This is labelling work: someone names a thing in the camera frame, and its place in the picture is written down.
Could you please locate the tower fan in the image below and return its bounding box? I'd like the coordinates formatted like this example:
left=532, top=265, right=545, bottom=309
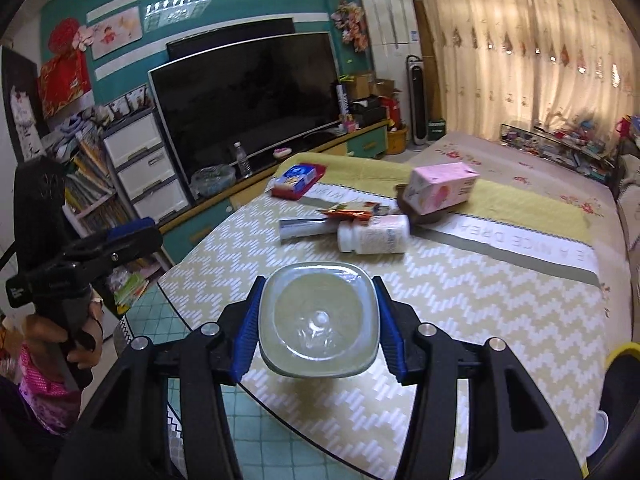
left=405, top=54, right=430, bottom=145

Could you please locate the white standing air conditioner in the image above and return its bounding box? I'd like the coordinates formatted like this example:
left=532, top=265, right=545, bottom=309
left=359, top=0, right=423, bottom=128

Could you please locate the white pill bottle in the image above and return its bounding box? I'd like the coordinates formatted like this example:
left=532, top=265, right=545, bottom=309
left=336, top=214, right=412, bottom=256

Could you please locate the silver tube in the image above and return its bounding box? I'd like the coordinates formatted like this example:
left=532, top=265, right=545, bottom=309
left=279, top=216, right=346, bottom=242

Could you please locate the floral bedsheet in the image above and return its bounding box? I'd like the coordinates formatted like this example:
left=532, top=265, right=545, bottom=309
left=425, top=131, right=626, bottom=301

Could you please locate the yellow basket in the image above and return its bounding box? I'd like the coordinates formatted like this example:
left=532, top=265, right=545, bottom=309
left=386, top=124, right=409, bottom=156

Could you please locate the blue and red packet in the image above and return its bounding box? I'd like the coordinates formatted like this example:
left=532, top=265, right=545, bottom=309
left=270, top=162, right=327, bottom=201

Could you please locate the clear water bottle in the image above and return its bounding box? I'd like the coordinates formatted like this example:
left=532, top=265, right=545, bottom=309
left=232, top=141, right=253, bottom=179

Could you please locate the bookshelf with books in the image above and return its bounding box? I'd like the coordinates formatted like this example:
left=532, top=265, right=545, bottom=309
left=42, top=115, right=166, bottom=311

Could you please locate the beige sofa with deer covers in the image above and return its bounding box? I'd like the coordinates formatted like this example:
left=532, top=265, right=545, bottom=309
left=614, top=150, right=640, bottom=266

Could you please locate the black flat television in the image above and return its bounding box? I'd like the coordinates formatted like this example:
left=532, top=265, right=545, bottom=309
left=148, top=31, right=346, bottom=188

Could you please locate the clear plastic container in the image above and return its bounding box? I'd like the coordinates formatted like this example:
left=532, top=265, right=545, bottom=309
left=259, top=262, right=385, bottom=378

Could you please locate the cartoon wall poster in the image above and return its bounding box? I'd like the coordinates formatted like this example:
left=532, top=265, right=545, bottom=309
left=87, top=6, right=143, bottom=59

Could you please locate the black wall panel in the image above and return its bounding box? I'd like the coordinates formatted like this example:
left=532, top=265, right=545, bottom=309
left=166, top=16, right=296, bottom=61

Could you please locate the red gift bag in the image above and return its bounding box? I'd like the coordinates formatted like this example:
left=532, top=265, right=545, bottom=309
left=37, top=52, right=93, bottom=120

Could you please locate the black wall hanging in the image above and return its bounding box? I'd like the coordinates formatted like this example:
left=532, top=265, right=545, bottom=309
left=2, top=45, right=48, bottom=161

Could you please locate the red fire extinguisher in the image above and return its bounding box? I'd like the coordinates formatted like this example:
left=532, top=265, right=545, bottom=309
left=385, top=91, right=402, bottom=128

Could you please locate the orange snack wrapper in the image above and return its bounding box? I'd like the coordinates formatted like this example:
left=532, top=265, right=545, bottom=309
left=322, top=200, right=381, bottom=222

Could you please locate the white drawer unit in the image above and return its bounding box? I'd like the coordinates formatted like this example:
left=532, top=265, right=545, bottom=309
left=102, top=107, right=193, bottom=226

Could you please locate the red paper wall ornament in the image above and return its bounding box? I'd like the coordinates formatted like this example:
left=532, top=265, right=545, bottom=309
left=49, top=17, right=83, bottom=53

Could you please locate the yellow-rimmed dark waste bin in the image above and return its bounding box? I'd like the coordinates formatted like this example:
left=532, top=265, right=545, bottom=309
left=585, top=342, right=640, bottom=471

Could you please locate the teal television cabinet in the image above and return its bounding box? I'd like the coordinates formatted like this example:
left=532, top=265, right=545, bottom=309
left=157, top=120, right=391, bottom=266

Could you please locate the cardboard box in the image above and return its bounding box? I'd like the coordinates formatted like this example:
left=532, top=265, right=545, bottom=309
left=345, top=72, right=396, bottom=101

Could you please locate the glass coffee table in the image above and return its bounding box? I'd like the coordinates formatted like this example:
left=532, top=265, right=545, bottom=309
left=500, top=120, right=618, bottom=183

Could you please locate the artificial flower decoration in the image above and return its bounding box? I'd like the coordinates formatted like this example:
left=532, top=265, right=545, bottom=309
left=331, top=1, right=370, bottom=53

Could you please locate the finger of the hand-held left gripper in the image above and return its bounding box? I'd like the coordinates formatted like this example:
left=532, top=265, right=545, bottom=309
left=62, top=216, right=163, bottom=282

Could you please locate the cream embroidered curtain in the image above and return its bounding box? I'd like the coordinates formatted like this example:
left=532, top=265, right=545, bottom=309
left=520, top=0, right=638, bottom=126
left=406, top=0, right=531, bottom=136

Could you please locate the pink carton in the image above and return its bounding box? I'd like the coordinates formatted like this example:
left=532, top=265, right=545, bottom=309
left=402, top=162, right=480, bottom=216

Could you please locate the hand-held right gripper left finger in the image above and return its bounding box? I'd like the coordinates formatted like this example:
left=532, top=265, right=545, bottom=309
left=52, top=275, right=268, bottom=480

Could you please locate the person's left hand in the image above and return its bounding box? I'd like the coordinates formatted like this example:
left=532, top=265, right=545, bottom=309
left=20, top=297, right=106, bottom=371

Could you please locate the glass ashtray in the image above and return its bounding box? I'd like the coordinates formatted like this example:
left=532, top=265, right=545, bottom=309
left=190, top=165, right=236, bottom=198

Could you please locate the zigzag patterned tablecloth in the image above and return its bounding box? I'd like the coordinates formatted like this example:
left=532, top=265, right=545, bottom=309
left=115, top=152, right=616, bottom=480

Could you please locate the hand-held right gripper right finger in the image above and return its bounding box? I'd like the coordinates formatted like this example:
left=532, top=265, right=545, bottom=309
left=372, top=277, right=586, bottom=480

